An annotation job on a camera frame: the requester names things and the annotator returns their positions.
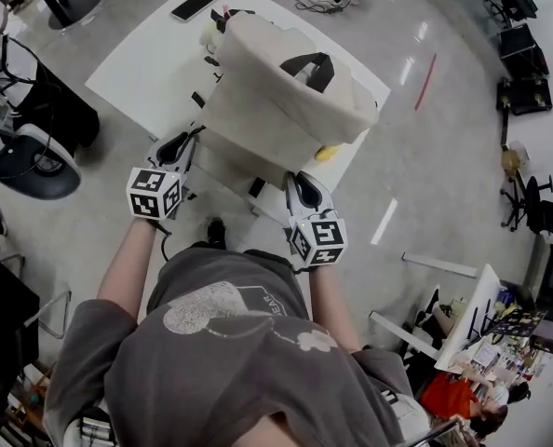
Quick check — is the black smartphone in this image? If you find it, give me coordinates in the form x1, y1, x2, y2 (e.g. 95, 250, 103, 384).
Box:
170, 0, 222, 22

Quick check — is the white floor strip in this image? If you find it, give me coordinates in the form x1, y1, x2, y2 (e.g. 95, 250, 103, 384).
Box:
400, 251, 479, 279

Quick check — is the person's left forearm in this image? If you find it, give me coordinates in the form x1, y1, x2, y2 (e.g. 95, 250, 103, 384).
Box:
96, 218, 167, 326

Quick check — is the yellow soft toy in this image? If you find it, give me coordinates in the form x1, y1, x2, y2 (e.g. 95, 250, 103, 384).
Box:
314, 144, 341, 163

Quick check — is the white and gray wheeled base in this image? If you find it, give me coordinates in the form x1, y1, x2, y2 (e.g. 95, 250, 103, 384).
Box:
0, 123, 83, 202

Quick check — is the beige canvas bag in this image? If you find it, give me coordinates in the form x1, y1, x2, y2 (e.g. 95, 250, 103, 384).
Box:
196, 9, 381, 196

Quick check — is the person's right forearm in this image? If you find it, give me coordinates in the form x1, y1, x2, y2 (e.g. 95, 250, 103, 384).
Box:
303, 263, 360, 356

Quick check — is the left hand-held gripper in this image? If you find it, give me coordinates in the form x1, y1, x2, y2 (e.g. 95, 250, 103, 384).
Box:
126, 122, 208, 224

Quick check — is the black office chair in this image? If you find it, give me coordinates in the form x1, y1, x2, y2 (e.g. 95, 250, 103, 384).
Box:
484, 0, 539, 23
499, 174, 553, 244

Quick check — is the white board panel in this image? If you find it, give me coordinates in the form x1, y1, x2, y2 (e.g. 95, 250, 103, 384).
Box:
433, 263, 506, 373

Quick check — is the person's black shoe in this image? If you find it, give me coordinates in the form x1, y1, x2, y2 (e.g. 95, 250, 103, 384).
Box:
206, 217, 227, 251

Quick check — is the black folding chair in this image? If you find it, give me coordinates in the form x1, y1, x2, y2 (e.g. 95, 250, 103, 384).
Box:
0, 252, 73, 416

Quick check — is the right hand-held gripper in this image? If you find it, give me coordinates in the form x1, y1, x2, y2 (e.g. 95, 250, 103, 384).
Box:
283, 170, 349, 268

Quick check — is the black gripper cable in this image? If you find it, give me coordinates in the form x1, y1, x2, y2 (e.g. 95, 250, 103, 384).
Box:
156, 221, 173, 264

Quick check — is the white and yellow plush toy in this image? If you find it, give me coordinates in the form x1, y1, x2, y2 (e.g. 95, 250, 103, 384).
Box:
198, 7, 240, 51

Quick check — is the person's gray t-shirt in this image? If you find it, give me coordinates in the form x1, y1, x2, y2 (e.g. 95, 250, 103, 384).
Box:
42, 247, 432, 447

